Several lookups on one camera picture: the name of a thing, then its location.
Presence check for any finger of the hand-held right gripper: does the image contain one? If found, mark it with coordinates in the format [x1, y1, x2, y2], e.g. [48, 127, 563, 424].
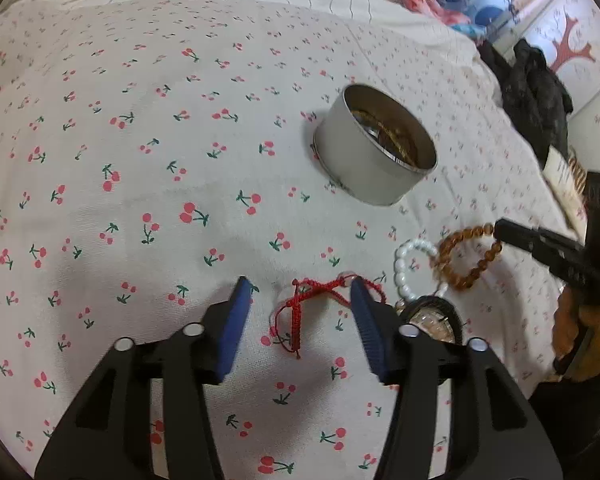
[494, 218, 588, 281]

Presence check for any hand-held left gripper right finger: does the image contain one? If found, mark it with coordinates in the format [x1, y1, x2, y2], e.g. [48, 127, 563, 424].
[349, 278, 563, 480]

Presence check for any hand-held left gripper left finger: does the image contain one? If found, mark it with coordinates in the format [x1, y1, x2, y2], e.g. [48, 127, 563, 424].
[34, 276, 255, 480]

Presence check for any red string bracelet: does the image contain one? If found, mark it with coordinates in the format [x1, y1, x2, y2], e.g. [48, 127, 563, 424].
[270, 272, 387, 360]

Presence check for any amber bead bracelet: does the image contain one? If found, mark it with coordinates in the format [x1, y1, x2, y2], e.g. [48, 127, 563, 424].
[432, 222, 505, 292]

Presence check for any round silver metal tin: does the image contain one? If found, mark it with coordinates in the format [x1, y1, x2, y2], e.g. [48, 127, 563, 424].
[311, 83, 438, 207]

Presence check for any gold chain bracelet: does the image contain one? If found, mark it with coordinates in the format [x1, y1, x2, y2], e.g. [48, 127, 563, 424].
[352, 107, 421, 165]

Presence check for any person's right hand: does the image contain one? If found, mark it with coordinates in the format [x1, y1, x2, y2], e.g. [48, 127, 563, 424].
[551, 287, 600, 378]

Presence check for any round black wristwatch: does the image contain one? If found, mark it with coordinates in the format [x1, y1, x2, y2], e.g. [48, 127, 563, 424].
[396, 296, 465, 347]

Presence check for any brown striped item with tag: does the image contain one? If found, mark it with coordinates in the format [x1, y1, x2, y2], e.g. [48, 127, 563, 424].
[542, 144, 588, 233]

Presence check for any black garment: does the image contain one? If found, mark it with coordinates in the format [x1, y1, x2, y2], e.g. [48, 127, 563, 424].
[477, 37, 576, 162]

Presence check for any whale pattern pillow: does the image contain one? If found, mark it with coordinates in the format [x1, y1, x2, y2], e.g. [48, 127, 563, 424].
[420, 0, 527, 47]

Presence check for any white bead bracelet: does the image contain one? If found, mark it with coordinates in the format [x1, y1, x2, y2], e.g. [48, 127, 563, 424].
[393, 239, 451, 306]

